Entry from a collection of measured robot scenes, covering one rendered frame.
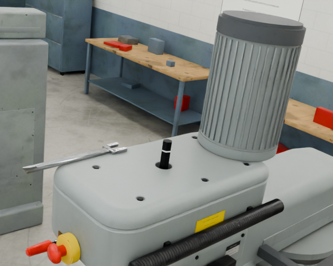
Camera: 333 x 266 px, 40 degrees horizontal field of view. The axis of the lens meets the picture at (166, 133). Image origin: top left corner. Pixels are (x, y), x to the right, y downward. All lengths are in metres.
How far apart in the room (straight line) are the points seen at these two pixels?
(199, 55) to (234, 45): 5.63
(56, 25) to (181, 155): 7.43
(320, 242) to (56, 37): 7.31
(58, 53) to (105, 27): 0.94
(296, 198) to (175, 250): 0.54
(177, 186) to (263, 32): 0.37
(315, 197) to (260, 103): 0.47
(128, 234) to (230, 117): 0.38
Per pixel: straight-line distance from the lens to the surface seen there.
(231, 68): 1.04
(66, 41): 8.31
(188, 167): 1.02
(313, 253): 1.47
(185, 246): 0.92
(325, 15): 5.54
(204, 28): 6.60
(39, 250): 1.04
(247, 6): 6.13
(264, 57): 1.03
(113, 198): 0.87
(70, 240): 0.93
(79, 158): 0.99
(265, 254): 1.27
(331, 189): 1.52
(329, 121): 4.91
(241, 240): 1.17
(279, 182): 1.35
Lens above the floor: 2.33
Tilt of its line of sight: 22 degrees down
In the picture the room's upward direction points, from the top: 8 degrees clockwise
